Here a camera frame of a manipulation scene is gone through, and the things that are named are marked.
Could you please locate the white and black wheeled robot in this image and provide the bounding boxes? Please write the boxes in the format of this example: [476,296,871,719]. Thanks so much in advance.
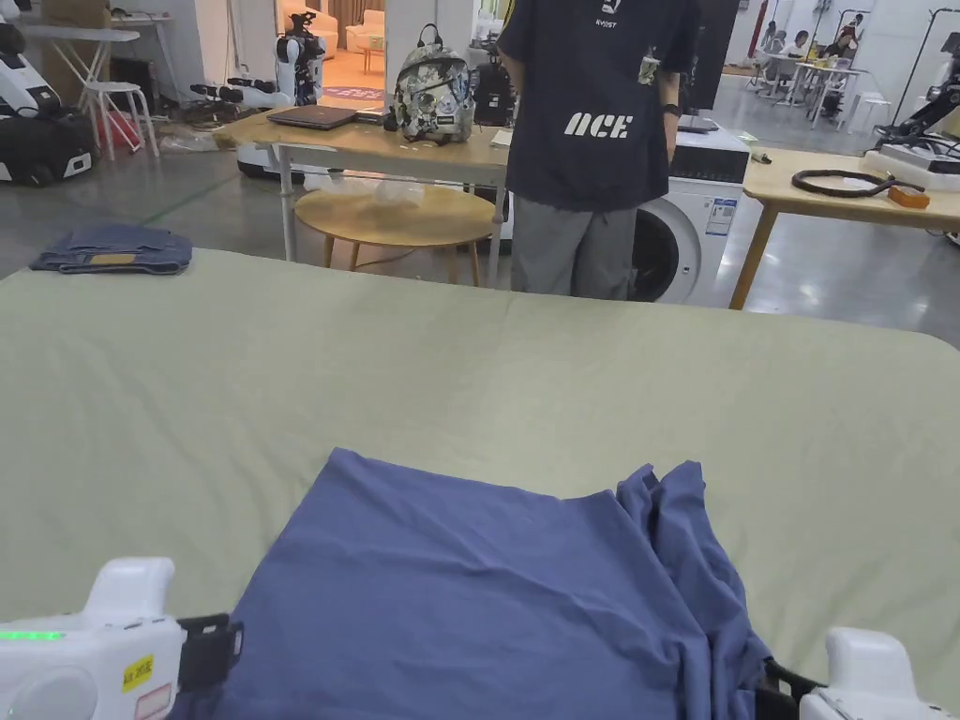
[0,22,98,188]

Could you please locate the group of people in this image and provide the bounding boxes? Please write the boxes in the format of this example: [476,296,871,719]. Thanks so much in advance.
[757,18,863,72]

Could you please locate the white round stool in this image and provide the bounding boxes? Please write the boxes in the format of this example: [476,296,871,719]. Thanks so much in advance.
[78,81,160,162]

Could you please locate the long wooden table with backpack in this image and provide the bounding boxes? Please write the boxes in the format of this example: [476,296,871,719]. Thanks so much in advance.
[213,22,518,262]

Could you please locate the dark blue shirt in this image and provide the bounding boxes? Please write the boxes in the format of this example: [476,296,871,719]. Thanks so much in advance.
[168,447,773,720]

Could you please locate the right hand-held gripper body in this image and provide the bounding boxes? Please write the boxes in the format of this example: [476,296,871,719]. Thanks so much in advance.
[757,625,960,720]

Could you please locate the white washing machine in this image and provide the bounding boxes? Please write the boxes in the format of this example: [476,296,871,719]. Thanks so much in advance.
[633,127,752,305]

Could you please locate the round wooden low table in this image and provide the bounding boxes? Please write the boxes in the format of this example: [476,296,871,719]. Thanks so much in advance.
[293,186,494,288]

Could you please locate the wooden table with black hose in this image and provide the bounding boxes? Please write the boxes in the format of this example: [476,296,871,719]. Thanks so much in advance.
[728,145,960,310]

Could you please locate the folded blue jeans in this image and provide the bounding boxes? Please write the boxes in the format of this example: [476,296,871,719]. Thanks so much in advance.
[29,224,195,277]

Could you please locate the bed with pale green sheet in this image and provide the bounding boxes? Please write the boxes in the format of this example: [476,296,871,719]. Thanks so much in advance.
[0,247,960,720]

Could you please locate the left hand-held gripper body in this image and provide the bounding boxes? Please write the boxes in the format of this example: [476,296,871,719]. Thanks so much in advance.
[0,556,245,720]

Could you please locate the white humanoid robot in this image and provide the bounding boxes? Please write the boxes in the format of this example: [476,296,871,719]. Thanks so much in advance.
[190,10,329,181]

